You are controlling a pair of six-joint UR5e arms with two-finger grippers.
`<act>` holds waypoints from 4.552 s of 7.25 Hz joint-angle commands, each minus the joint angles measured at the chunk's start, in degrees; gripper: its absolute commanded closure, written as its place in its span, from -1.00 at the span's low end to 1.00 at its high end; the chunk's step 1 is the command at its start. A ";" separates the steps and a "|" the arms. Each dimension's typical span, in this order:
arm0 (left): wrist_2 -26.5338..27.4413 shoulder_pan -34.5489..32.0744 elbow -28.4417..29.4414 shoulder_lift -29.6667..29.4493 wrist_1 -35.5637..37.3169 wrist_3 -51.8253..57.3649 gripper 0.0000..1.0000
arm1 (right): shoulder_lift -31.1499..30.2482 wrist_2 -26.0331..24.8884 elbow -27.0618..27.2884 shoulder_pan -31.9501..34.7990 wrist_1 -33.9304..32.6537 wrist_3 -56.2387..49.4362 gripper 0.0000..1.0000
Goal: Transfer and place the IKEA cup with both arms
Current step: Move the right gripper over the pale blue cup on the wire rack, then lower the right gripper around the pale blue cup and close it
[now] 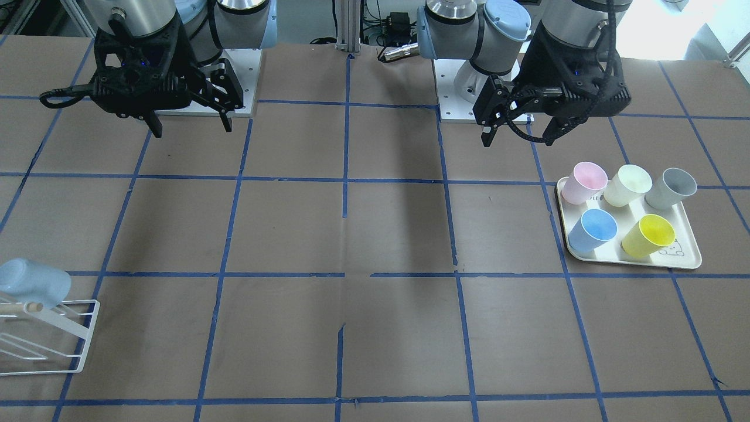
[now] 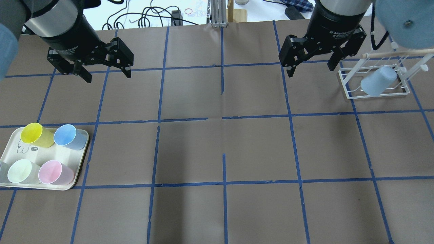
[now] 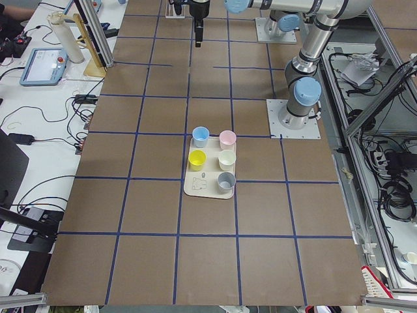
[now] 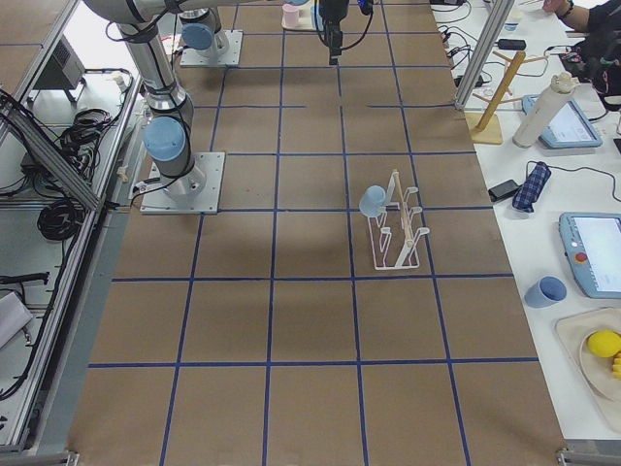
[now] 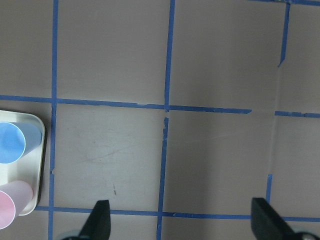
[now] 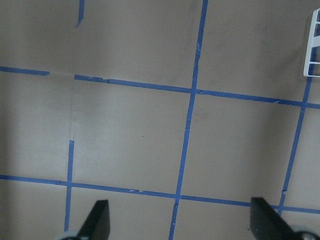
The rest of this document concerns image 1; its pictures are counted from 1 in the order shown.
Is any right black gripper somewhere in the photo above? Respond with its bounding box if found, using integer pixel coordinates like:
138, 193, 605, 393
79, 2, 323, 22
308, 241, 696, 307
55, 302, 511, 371
91, 13, 244, 138

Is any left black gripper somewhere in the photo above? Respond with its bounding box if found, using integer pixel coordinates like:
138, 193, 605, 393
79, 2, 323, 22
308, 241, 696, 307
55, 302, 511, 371
472, 26, 611, 147

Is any light blue cup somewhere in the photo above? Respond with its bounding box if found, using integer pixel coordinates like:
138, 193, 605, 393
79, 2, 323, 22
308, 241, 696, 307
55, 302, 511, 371
1, 257, 72, 309

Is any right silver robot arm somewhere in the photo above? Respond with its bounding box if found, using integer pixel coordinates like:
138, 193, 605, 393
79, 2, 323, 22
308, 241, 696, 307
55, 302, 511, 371
82, 1, 278, 137

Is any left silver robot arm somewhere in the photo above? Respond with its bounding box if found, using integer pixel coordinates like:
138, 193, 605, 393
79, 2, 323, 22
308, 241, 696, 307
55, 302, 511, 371
416, 1, 632, 147

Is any pink plastic cup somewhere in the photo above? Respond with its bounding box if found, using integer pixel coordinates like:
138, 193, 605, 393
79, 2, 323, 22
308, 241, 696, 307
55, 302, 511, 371
561, 161, 609, 205

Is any cream plastic cup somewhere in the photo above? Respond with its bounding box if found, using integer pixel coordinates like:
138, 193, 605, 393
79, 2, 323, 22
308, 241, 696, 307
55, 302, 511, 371
603, 165, 653, 207

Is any blue plastic cup on tray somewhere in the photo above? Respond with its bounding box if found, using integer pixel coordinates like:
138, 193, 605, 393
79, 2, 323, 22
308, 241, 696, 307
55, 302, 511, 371
568, 209, 618, 252

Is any grey plastic cup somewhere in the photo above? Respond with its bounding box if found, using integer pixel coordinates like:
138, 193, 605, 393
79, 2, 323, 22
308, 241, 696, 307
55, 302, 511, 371
645, 168, 697, 209

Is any yellow plastic cup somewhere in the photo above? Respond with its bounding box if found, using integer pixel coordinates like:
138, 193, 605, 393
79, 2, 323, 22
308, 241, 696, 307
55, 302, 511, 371
621, 214, 677, 258

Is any cream plastic tray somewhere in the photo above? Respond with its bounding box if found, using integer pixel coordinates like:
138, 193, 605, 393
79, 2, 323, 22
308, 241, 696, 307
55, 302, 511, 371
555, 176, 703, 270

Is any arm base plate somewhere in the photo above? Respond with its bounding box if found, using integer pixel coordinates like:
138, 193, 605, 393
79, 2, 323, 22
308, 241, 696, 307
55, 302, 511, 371
156, 49, 263, 117
433, 59, 488, 124

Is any white wire cup rack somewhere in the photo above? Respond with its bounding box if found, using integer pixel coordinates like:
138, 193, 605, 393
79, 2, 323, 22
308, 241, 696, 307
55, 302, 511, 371
2, 300, 101, 376

